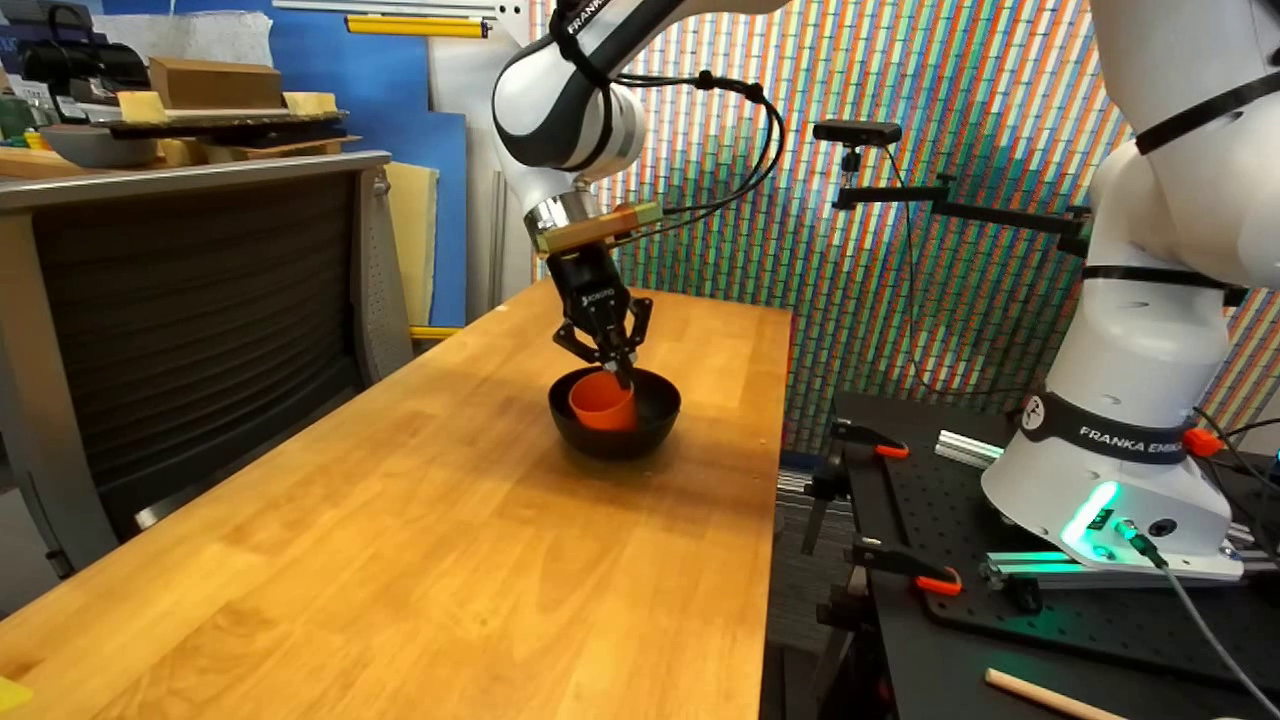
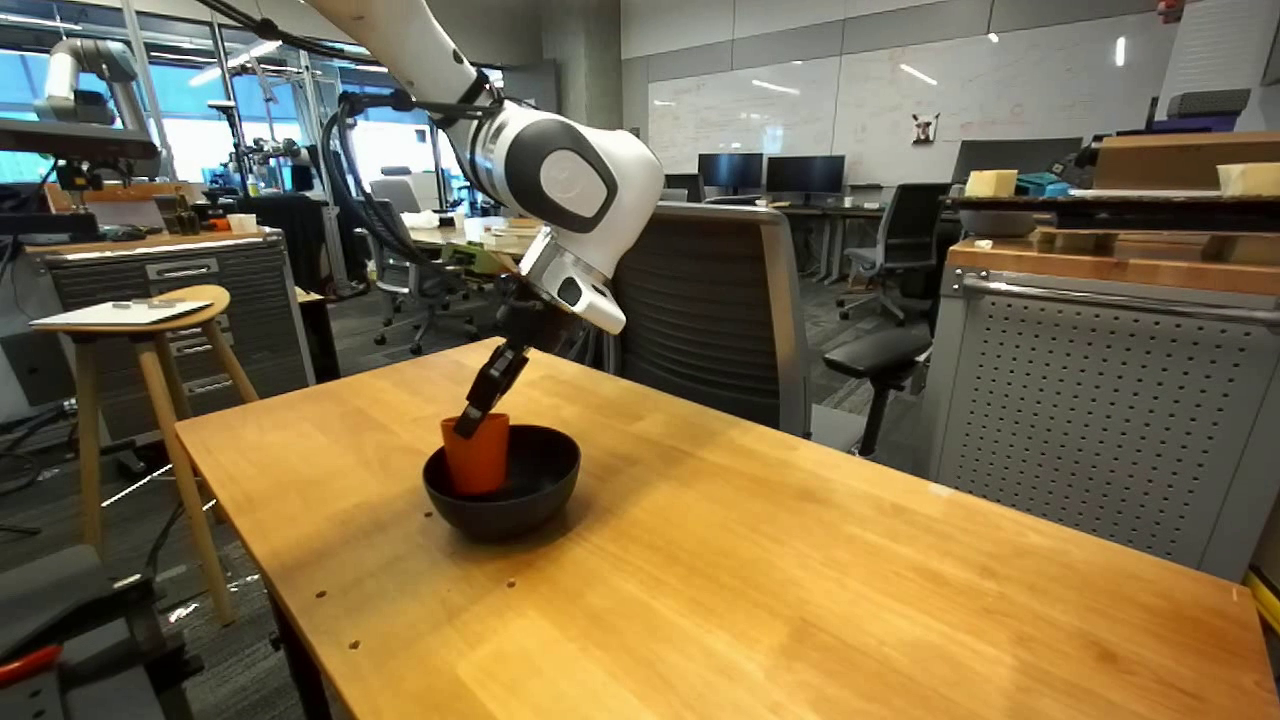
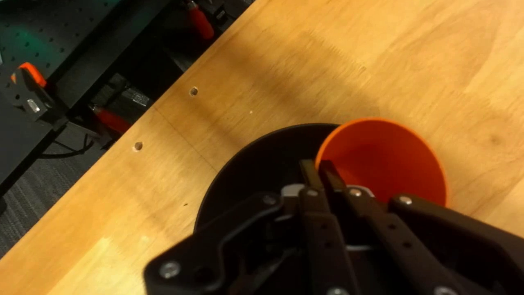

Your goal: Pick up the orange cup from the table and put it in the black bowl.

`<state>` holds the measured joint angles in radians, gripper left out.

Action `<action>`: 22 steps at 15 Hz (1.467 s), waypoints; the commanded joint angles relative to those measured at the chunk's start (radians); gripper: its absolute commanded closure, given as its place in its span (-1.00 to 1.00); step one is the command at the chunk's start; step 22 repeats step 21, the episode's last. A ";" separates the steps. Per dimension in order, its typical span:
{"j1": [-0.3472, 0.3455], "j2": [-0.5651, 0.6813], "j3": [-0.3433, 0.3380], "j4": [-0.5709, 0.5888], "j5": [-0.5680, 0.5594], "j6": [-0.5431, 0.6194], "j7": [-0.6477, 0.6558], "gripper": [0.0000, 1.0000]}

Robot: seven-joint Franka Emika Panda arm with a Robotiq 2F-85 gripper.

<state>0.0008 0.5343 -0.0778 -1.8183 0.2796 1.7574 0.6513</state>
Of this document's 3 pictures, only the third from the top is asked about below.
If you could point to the black bowl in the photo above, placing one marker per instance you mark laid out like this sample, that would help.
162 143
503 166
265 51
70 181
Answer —
255 164

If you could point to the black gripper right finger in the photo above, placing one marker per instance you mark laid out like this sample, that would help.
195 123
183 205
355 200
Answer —
426 246

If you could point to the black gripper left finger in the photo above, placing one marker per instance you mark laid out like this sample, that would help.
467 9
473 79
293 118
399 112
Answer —
321 246

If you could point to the orange plastic cup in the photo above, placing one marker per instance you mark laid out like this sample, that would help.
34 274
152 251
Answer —
381 158

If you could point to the black perforated breadboard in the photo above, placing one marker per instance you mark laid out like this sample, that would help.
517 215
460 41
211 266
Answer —
65 33

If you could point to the black orange bar clamp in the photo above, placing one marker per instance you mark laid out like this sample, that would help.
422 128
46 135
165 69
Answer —
33 76
200 20
111 120

